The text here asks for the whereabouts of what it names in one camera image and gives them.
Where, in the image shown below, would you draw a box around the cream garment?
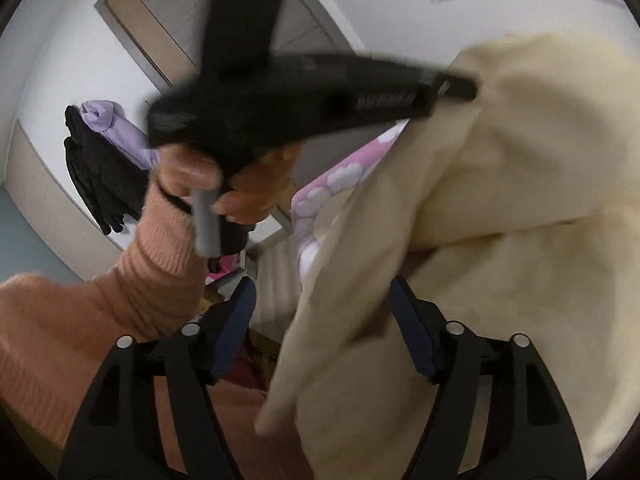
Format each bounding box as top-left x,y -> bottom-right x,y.
254,30 -> 640,480

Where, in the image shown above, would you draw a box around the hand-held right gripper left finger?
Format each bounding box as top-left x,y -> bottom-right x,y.
57,275 -> 258,480

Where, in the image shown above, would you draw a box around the pink printed bed sheet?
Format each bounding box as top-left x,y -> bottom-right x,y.
290,119 -> 416,281

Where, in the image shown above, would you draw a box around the person's left forearm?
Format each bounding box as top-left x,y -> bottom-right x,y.
0,182 -> 313,480

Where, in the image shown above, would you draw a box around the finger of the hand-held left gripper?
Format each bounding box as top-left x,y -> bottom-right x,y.
325,55 -> 477,129

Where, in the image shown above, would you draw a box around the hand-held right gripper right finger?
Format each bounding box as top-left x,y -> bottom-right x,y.
389,275 -> 587,480

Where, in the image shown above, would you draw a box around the door with grey frame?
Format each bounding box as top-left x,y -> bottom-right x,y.
95,0 -> 363,92

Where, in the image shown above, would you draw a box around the person's left hand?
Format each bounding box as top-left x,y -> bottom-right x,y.
154,139 -> 307,227

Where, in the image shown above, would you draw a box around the hanging black and purple clothes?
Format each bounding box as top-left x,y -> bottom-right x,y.
63,104 -> 152,235

